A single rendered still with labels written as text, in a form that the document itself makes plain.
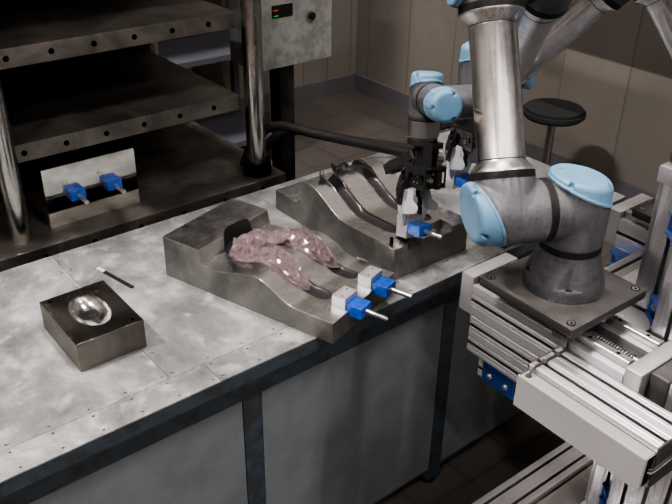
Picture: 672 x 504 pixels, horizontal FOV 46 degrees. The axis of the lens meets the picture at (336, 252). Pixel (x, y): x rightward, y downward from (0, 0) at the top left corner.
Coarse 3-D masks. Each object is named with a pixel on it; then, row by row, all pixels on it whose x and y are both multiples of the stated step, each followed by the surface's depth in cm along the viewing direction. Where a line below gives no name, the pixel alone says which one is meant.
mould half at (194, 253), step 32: (192, 224) 199; (224, 224) 199; (256, 224) 203; (192, 256) 190; (224, 256) 193; (224, 288) 188; (256, 288) 181; (288, 288) 181; (288, 320) 180; (320, 320) 174; (352, 320) 179
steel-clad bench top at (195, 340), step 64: (256, 192) 240; (448, 192) 242; (64, 256) 206; (128, 256) 206; (0, 320) 181; (192, 320) 182; (256, 320) 182; (0, 384) 162; (64, 384) 162; (128, 384) 162; (192, 384) 162; (0, 448) 146; (64, 448) 146
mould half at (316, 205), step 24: (288, 192) 227; (312, 192) 213; (336, 192) 213; (360, 192) 216; (312, 216) 217; (336, 216) 208; (384, 216) 209; (432, 216) 208; (456, 216) 209; (336, 240) 211; (360, 240) 203; (384, 240) 197; (432, 240) 201; (456, 240) 207; (384, 264) 198; (408, 264) 199
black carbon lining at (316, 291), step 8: (232, 224) 198; (240, 224) 200; (248, 224) 201; (224, 232) 195; (232, 232) 199; (240, 232) 201; (224, 240) 195; (232, 240) 200; (224, 248) 195; (336, 272) 191; (344, 272) 191; (352, 272) 191; (312, 288) 184; (320, 288) 184; (320, 296) 182; (328, 296) 182
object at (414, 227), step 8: (408, 216) 194; (416, 216) 195; (400, 224) 196; (408, 224) 194; (416, 224) 193; (424, 224) 193; (400, 232) 196; (408, 232) 194; (416, 232) 192; (424, 232) 192; (432, 232) 190
